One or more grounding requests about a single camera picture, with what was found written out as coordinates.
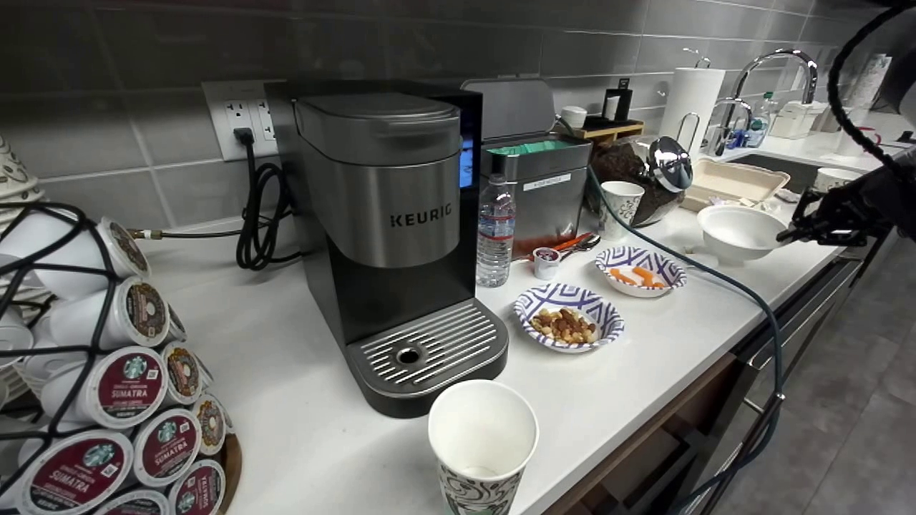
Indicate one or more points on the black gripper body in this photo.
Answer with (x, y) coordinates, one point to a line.
(875, 205)

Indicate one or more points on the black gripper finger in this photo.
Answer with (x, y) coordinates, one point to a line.
(819, 235)
(818, 205)

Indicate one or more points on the orange carrot pieces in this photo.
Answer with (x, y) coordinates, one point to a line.
(643, 275)

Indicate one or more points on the blue white patterned bowl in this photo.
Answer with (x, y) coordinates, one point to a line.
(619, 258)
(547, 302)

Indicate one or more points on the steel kitchen sink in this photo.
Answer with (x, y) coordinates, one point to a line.
(796, 172)

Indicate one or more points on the white mug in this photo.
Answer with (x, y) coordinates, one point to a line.
(862, 136)

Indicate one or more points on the beige takeout clamshell container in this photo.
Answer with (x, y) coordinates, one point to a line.
(732, 180)

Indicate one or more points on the blue dish soap bottle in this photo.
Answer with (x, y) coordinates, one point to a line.
(739, 136)

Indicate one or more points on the shiny chrome round lid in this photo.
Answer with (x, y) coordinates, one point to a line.
(670, 163)

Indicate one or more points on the chrome faucet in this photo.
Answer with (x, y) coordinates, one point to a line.
(782, 56)

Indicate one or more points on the white paper towel roll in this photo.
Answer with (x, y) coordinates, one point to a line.
(692, 100)

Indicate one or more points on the patterned paper cup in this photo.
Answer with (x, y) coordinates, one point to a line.
(481, 438)
(622, 200)

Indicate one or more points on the wooden cutting board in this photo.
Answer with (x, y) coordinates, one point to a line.
(612, 129)

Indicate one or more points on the black bottle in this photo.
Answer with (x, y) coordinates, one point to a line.
(619, 103)

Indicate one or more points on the small white container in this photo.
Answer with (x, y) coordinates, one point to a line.
(573, 115)

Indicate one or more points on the silver metal box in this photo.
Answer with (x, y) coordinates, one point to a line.
(546, 200)

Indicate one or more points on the brown nuts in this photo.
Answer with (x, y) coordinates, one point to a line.
(563, 328)

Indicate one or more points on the red measuring scoop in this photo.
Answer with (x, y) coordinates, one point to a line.
(546, 258)

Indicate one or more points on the dark wood drawer cabinet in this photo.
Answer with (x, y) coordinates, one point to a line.
(649, 466)

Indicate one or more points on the clear plastic water bottle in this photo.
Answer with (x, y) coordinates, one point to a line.
(494, 229)

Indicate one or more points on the silver black Keurig coffee machine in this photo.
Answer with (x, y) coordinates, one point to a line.
(390, 190)

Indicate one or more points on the brown lid coffee pod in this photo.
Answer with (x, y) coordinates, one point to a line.
(68, 258)
(144, 309)
(185, 373)
(212, 425)

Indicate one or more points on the red label coffee pod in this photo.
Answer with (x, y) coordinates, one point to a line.
(168, 444)
(196, 488)
(75, 474)
(139, 505)
(131, 385)

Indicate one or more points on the white wall outlet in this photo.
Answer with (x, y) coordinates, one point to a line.
(225, 109)

